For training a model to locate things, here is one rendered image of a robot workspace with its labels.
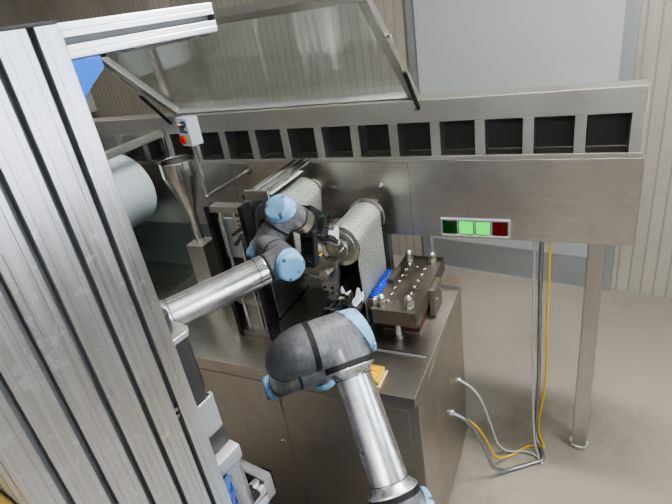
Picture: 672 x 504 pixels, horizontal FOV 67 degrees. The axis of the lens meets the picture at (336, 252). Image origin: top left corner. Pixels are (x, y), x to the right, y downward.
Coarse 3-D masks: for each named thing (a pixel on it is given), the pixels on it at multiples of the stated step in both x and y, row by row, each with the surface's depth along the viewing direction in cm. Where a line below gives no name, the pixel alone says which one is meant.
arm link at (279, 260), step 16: (272, 256) 122; (288, 256) 120; (224, 272) 120; (240, 272) 119; (256, 272) 119; (272, 272) 121; (288, 272) 121; (192, 288) 117; (208, 288) 116; (224, 288) 117; (240, 288) 118; (256, 288) 121; (160, 304) 113; (176, 304) 114; (192, 304) 114; (208, 304) 116; (224, 304) 118; (176, 320) 113; (192, 320) 116
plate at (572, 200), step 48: (240, 192) 223; (336, 192) 202; (384, 192) 194; (432, 192) 185; (480, 192) 178; (528, 192) 171; (576, 192) 165; (624, 192) 159; (528, 240) 179; (576, 240) 172; (624, 240) 166
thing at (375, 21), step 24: (288, 0) 138; (312, 0) 134; (336, 0) 132; (360, 0) 131; (384, 24) 143; (384, 48) 149; (120, 72) 191; (408, 72) 165; (384, 96) 179; (408, 96) 174; (168, 120) 219
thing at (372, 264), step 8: (376, 240) 186; (368, 248) 180; (376, 248) 187; (368, 256) 180; (376, 256) 188; (384, 256) 195; (360, 264) 174; (368, 264) 181; (376, 264) 188; (384, 264) 196; (360, 272) 175; (368, 272) 181; (376, 272) 189; (384, 272) 197; (368, 280) 182; (376, 280) 189; (368, 288) 182; (368, 296) 183
